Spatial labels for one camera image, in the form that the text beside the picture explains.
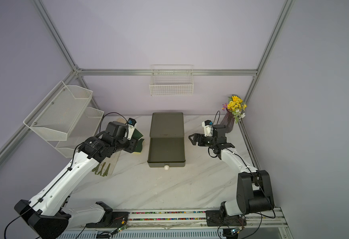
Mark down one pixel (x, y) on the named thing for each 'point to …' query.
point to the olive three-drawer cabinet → (166, 124)
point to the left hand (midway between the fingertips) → (131, 142)
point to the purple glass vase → (228, 120)
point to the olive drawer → (166, 152)
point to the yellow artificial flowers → (236, 106)
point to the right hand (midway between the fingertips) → (195, 139)
